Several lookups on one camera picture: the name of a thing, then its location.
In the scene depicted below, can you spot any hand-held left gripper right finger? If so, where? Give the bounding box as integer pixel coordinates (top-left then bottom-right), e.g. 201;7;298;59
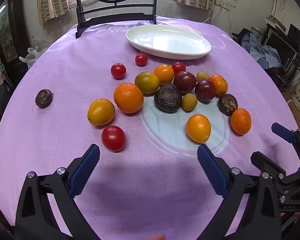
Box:
197;144;282;240

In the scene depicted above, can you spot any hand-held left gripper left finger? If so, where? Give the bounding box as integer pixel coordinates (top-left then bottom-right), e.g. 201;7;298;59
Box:
14;144;101;240

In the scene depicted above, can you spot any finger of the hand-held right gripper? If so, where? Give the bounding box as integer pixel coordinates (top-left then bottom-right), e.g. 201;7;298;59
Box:
271;122;300;170
250;151;300;186

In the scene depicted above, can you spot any large red cherry tomato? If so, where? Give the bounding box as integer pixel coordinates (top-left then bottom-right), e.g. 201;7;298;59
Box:
101;125;127;152

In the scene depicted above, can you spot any smooth orange kumquat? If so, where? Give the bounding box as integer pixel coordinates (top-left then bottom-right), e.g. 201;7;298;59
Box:
153;64;175;85
87;98;116;126
186;114;212;143

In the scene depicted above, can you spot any small orange mandarin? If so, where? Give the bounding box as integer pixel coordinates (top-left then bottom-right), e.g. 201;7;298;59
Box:
230;108;252;135
209;74;229;96

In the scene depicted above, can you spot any small dark water chestnut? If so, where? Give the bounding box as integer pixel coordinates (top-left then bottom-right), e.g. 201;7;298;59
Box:
217;94;239;117
35;89;53;109

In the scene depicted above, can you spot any large dark water chestnut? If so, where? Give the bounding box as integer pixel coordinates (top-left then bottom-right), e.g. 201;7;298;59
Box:
154;84;183;114

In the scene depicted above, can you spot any large orange mandarin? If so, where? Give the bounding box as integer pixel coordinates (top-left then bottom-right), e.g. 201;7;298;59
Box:
113;82;144;114

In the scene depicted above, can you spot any green-yellow citrus fruit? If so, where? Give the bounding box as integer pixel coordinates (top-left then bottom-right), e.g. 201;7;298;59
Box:
134;72;160;95

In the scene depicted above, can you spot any white oval plate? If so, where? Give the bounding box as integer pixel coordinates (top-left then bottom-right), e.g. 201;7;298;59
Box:
126;25;212;60

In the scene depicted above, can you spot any dark red plum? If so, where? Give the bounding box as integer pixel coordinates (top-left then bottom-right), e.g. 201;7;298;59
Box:
194;79;217;102
173;71;197;94

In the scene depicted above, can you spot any blue cloth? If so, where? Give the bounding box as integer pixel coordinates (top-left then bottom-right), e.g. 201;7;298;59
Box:
242;32;283;69

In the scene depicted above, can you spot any black monitor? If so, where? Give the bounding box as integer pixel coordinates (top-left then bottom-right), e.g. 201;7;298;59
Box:
265;31;298;65

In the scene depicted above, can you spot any purple printed blanket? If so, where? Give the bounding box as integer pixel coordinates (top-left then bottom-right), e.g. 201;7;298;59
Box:
0;15;300;240

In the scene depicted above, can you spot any black speaker box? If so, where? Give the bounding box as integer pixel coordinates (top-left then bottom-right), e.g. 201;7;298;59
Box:
287;24;300;48

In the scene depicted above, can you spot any small red cherry tomato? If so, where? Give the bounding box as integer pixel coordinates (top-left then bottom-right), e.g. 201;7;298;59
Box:
135;53;148;67
171;62;187;75
111;63;127;80

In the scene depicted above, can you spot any white plastic bag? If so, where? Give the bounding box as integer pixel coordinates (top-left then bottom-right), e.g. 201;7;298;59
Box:
19;47;44;68

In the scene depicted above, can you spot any black painted screen stand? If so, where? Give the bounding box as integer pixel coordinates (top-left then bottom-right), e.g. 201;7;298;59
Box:
75;0;158;39

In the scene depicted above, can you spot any dark wooden cabinet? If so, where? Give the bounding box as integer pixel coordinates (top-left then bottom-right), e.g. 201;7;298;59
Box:
0;0;28;88

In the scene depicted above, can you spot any white cable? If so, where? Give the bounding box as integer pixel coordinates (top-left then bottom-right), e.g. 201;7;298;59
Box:
202;7;220;24

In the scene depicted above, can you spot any white wall socket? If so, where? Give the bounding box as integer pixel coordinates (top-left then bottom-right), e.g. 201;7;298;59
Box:
215;0;232;9

